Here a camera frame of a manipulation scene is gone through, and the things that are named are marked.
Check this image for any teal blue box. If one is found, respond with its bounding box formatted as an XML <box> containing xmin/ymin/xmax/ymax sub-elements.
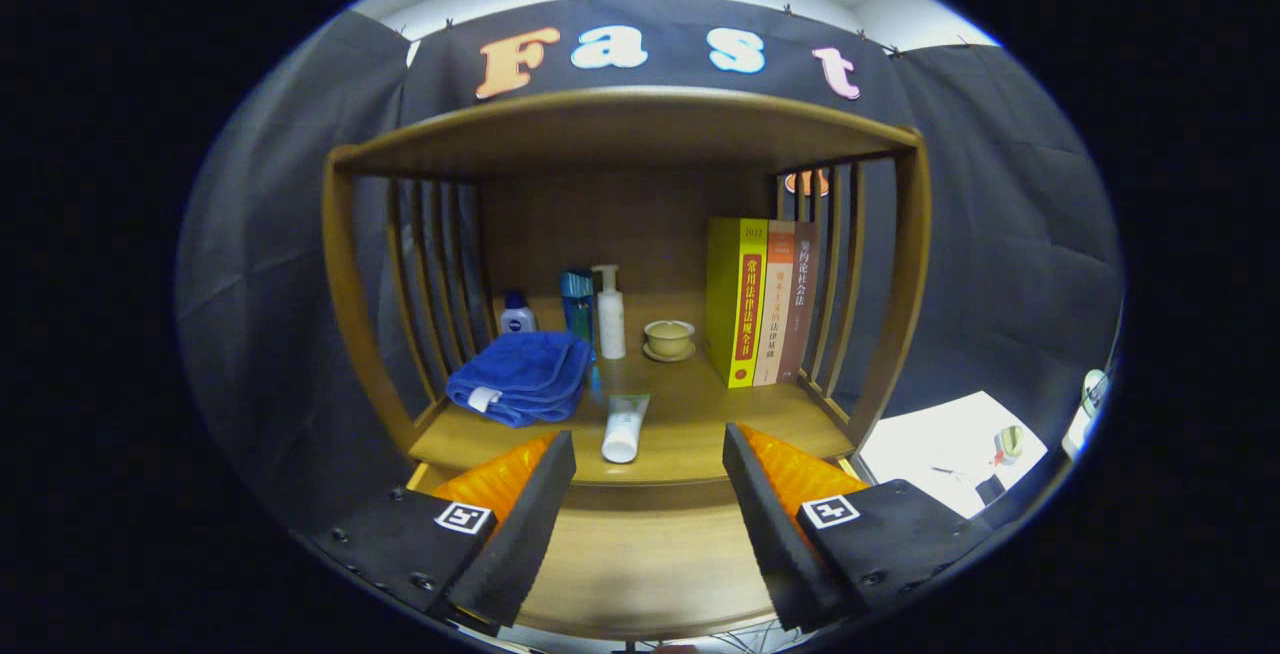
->
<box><xmin>559</xmin><ymin>269</ymin><xmax>597</xmax><ymax>345</ymax></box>

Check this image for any white pump bottle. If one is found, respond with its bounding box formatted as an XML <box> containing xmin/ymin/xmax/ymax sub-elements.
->
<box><xmin>591</xmin><ymin>264</ymin><xmax>628</xmax><ymax>361</ymax></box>

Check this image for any orange and cream book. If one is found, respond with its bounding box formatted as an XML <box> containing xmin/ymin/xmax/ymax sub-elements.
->
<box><xmin>752</xmin><ymin>220</ymin><xmax>797</xmax><ymax>387</ymax></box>

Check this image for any wooden drawer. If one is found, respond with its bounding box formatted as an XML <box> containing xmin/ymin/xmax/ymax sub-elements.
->
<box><xmin>405</xmin><ymin>459</ymin><xmax>876</xmax><ymax>640</ymax></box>

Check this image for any blue folded towel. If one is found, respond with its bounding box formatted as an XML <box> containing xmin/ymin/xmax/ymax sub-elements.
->
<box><xmin>445</xmin><ymin>330</ymin><xmax>596</xmax><ymax>429</ymax></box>

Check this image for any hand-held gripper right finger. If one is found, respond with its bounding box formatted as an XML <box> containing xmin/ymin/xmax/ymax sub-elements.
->
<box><xmin>722</xmin><ymin>422</ymin><xmax>994</xmax><ymax>633</ymax></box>

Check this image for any brown book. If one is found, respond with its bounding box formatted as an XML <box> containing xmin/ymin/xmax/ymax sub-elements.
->
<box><xmin>776</xmin><ymin>222</ymin><xmax>819</xmax><ymax>383</ymax></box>

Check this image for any black backdrop cloth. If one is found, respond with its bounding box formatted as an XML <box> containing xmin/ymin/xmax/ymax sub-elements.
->
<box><xmin>178</xmin><ymin>0</ymin><xmax>1123</xmax><ymax>535</ymax></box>

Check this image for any small blue-capped white bottle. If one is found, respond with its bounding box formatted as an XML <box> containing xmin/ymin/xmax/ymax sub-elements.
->
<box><xmin>499</xmin><ymin>290</ymin><xmax>538</xmax><ymax>335</ymax></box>

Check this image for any wooden cabinet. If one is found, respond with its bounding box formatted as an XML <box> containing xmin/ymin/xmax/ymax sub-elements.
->
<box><xmin>320</xmin><ymin>86</ymin><xmax>933</xmax><ymax>640</ymax></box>

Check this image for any white side table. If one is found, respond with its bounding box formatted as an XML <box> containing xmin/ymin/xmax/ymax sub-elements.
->
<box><xmin>858</xmin><ymin>391</ymin><xmax>1049</xmax><ymax>520</ymax></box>

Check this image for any yellow book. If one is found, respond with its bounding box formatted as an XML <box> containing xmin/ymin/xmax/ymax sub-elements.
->
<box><xmin>705</xmin><ymin>216</ymin><xmax>770</xmax><ymax>390</ymax></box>

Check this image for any beige teacup with saucer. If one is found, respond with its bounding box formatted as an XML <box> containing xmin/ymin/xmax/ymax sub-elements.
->
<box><xmin>642</xmin><ymin>319</ymin><xmax>697</xmax><ymax>364</ymax></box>

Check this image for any white stand device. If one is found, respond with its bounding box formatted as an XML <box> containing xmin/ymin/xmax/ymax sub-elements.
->
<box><xmin>1062</xmin><ymin>369</ymin><xmax>1111</xmax><ymax>460</ymax></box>

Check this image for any white squeeze tube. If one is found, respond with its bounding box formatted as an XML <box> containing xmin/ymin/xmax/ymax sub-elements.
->
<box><xmin>601</xmin><ymin>393</ymin><xmax>652</xmax><ymax>465</ymax></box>

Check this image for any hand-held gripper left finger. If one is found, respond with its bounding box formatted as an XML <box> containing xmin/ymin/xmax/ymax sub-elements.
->
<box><xmin>300</xmin><ymin>431</ymin><xmax>579</xmax><ymax>635</ymax></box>

